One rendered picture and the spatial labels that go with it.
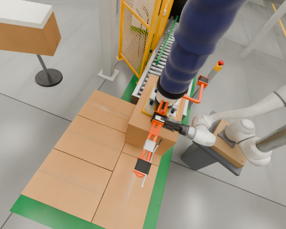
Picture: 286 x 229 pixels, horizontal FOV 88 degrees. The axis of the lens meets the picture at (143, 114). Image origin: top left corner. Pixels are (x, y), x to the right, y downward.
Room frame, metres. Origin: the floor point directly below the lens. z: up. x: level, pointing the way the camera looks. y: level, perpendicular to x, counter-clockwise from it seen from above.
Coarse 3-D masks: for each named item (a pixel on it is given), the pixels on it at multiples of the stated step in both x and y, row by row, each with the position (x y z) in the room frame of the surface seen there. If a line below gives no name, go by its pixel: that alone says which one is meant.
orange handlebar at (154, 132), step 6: (186, 96) 0.86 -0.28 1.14; (198, 96) 0.92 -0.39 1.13; (162, 102) 0.72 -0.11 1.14; (168, 102) 0.74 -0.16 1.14; (198, 102) 0.84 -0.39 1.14; (150, 132) 0.45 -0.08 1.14; (156, 132) 0.46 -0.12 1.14; (150, 138) 0.41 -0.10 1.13; (156, 138) 0.43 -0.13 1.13; (144, 150) 0.32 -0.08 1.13; (150, 156) 0.30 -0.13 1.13; (138, 174) 0.18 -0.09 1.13
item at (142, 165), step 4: (140, 160) 0.25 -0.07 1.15; (144, 160) 0.26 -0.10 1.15; (148, 160) 0.27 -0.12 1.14; (136, 164) 0.22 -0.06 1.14; (140, 164) 0.23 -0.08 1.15; (144, 164) 0.24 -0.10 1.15; (148, 164) 0.24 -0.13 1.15; (136, 168) 0.20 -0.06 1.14; (140, 168) 0.21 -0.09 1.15; (144, 168) 0.22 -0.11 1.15; (140, 172) 0.19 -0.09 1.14; (144, 172) 0.20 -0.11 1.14
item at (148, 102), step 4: (152, 88) 0.94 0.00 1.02; (156, 88) 0.95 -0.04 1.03; (156, 92) 0.89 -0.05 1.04; (148, 96) 0.83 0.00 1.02; (148, 100) 0.79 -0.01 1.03; (152, 100) 0.80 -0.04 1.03; (144, 104) 0.74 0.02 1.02; (148, 104) 0.75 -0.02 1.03; (152, 104) 0.76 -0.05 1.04; (156, 104) 0.78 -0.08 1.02; (144, 108) 0.70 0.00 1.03; (152, 108) 0.72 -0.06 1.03; (144, 112) 0.67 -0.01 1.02
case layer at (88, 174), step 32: (96, 96) 0.97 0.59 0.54; (96, 128) 0.60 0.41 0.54; (64, 160) 0.20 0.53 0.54; (96, 160) 0.29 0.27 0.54; (128, 160) 0.39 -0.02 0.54; (32, 192) -0.09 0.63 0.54; (64, 192) -0.02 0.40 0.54; (96, 192) 0.05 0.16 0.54; (128, 192) 0.13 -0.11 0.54; (128, 224) -0.08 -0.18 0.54
